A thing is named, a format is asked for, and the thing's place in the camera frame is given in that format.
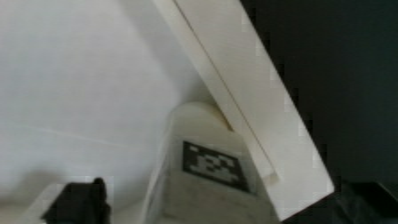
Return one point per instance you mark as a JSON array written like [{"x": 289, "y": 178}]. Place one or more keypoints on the white leg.
[{"x": 204, "y": 188}]

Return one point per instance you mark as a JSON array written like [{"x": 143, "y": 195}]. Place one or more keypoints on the white U-shaped fence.
[{"x": 295, "y": 177}]

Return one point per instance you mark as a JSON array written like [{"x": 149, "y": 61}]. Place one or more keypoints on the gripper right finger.
[{"x": 357, "y": 205}]

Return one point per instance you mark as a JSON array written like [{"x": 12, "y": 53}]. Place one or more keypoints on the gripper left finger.
[{"x": 71, "y": 204}]

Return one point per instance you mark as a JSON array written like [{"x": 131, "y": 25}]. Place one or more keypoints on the white square tabletop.
[{"x": 94, "y": 78}]

